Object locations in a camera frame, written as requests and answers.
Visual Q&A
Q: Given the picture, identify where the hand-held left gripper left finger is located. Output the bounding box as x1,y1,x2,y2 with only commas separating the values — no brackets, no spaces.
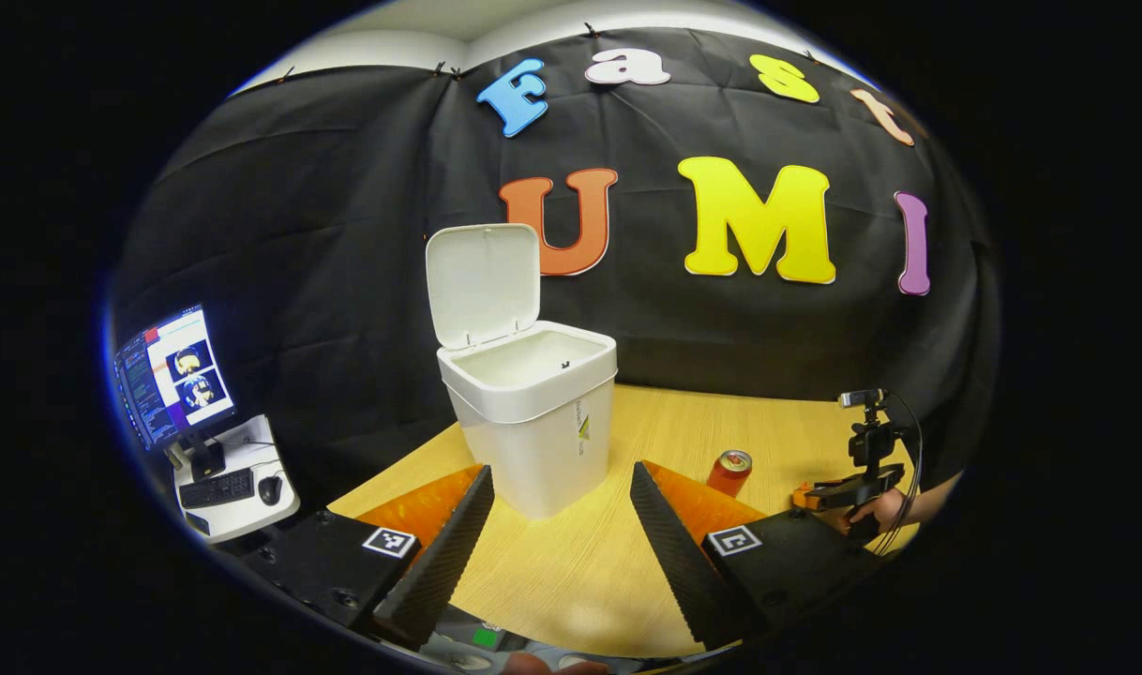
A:
238,463,497,650

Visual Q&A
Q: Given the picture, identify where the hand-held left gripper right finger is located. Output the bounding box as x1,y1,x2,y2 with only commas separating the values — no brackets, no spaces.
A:
628,459,889,652

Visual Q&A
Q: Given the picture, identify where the red pop can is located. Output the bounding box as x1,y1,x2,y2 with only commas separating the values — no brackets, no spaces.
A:
705,449,754,499

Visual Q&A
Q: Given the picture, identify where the white desktop garbage bin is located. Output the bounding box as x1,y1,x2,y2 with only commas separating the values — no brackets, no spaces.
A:
425,223,619,521

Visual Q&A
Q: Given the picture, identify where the wooden desktop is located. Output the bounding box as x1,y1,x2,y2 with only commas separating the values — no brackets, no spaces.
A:
327,382,921,659

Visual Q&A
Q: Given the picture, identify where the grey device with green patch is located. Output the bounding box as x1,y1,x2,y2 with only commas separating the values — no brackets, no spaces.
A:
426,607,508,671

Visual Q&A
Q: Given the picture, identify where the white side table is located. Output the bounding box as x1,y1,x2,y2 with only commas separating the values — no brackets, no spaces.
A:
173,415,302,545

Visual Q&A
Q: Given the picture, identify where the black keyboard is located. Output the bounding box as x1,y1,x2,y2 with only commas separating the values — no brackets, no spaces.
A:
179,469,255,510

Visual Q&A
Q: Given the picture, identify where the computer monitor with stand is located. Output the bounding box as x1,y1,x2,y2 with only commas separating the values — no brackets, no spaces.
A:
113,303,237,481

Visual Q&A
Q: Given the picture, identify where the black backdrop cloth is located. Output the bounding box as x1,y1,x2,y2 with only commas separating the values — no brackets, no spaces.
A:
112,26,1001,512

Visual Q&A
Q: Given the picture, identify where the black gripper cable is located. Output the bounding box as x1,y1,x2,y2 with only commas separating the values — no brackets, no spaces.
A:
882,390,925,556

